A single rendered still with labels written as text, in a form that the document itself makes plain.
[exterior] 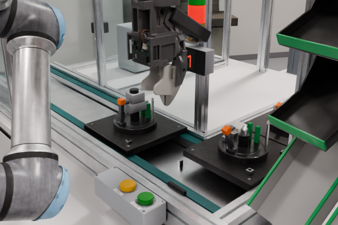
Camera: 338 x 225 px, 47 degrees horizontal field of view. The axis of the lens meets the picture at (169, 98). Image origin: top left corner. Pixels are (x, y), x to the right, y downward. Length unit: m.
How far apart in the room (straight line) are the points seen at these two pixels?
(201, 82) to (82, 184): 0.46
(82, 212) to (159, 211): 0.25
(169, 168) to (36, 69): 0.47
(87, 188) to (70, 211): 0.11
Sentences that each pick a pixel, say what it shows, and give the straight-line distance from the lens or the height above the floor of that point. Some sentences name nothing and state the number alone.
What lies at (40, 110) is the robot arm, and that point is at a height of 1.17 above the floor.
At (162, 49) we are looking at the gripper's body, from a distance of 0.70.
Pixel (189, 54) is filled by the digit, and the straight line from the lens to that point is 1.14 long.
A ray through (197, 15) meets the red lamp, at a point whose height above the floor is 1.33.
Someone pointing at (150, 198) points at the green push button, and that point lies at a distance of 0.93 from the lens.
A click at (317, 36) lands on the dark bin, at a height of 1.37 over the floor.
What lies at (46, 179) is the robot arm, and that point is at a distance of 0.86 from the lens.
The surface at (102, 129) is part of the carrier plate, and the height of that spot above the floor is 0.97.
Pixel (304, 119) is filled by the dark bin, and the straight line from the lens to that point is 0.79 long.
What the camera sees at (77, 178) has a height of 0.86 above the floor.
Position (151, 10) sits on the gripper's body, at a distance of 0.68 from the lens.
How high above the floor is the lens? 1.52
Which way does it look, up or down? 22 degrees down
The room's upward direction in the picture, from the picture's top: straight up
